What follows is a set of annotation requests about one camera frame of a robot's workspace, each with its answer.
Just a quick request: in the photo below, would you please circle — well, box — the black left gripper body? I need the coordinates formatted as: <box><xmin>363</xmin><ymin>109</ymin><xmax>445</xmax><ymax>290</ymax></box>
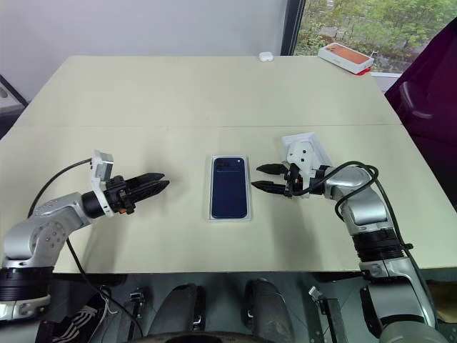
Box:
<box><xmin>103</xmin><ymin>176</ymin><xmax>137</xmax><ymax>216</ymax></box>

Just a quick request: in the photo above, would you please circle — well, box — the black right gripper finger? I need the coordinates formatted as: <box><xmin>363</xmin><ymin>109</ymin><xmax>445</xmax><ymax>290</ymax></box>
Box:
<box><xmin>256</xmin><ymin>163</ymin><xmax>291</xmax><ymax>177</ymax></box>
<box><xmin>251</xmin><ymin>180</ymin><xmax>287</xmax><ymax>197</ymax></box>

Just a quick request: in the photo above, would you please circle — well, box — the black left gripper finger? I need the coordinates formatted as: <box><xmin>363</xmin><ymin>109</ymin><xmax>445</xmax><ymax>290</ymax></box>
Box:
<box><xmin>130</xmin><ymin>180</ymin><xmax>171</xmax><ymax>202</ymax></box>
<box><xmin>124</xmin><ymin>172</ymin><xmax>166</xmax><ymax>189</ymax></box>

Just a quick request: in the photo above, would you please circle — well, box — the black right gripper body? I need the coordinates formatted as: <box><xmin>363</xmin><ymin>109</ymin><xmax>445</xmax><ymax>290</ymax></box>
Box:
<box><xmin>283</xmin><ymin>162</ymin><xmax>311</xmax><ymax>199</ymax></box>

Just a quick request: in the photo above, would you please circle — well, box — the dark blue smartphone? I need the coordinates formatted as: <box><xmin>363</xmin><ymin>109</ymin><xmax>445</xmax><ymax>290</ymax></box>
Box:
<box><xmin>209</xmin><ymin>155</ymin><xmax>250</xmax><ymax>220</ymax></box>

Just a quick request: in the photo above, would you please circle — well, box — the open white phone box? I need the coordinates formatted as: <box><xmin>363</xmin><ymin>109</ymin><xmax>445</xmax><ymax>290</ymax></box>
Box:
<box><xmin>281</xmin><ymin>131</ymin><xmax>336</xmax><ymax>173</ymax></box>

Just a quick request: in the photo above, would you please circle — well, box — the orange and white box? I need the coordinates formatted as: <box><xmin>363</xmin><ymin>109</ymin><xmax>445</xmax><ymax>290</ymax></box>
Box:
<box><xmin>317</xmin><ymin>41</ymin><xmax>375</xmax><ymax>74</ymax></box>

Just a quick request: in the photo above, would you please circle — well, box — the white moulded insert tray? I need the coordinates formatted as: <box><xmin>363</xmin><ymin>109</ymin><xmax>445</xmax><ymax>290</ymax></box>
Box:
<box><xmin>206</xmin><ymin>154</ymin><xmax>255</xmax><ymax>224</ymax></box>

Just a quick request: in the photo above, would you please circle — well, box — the black sneaker with white laces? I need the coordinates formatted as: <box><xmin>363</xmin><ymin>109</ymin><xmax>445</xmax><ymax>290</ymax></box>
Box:
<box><xmin>52</xmin><ymin>295</ymin><xmax>105</xmax><ymax>343</ymax></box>

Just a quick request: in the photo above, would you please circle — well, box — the dark office chair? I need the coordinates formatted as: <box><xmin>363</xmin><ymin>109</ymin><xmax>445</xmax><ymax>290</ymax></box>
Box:
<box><xmin>384</xmin><ymin>14</ymin><xmax>457</xmax><ymax>212</ymax></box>

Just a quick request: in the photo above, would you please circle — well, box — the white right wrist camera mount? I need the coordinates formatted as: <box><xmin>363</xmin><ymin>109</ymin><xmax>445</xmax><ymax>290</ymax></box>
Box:
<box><xmin>285</xmin><ymin>141</ymin><xmax>317</xmax><ymax>197</ymax></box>

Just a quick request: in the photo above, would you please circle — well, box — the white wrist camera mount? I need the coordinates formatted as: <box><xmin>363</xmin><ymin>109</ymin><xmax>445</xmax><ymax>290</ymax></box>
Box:
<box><xmin>89</xmin><ymin>149</ymin><xmax>116</xmax><ymax>217</ymax></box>
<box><xmin>285</xmin><ymin>141</ymin><xmax>317</xmax><ymax>197</ymax></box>

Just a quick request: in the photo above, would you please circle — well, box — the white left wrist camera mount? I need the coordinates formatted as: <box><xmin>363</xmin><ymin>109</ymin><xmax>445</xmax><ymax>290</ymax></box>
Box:
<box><xmin>89</xmin><ymin>149</ymin><xmax>116</xmax><ymax>217</ymax></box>

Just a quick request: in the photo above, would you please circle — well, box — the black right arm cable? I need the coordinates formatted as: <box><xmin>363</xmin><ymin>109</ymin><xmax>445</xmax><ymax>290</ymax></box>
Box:
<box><xmin>313</xmin><ymin>161</ymin><xmax>442</xmax><ymax>329</ymax></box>

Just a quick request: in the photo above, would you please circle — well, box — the black metal bracket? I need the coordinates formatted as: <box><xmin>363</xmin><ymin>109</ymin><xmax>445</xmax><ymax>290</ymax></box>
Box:
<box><xmin>124</xmin><ymin>288</ymin><xmax>146</xmax><ymax>323</ymax></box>
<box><xmin>307</xmin><ymin>285</ymin><xmax>344</xmax><ymax>343</ymax></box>

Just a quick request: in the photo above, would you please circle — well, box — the dark window frame post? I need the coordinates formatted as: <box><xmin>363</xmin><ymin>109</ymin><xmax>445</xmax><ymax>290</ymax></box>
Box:
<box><xmin>280</xmin><ymin>0</ymin><xmax>306</xmax><ymax>56</ymax></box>

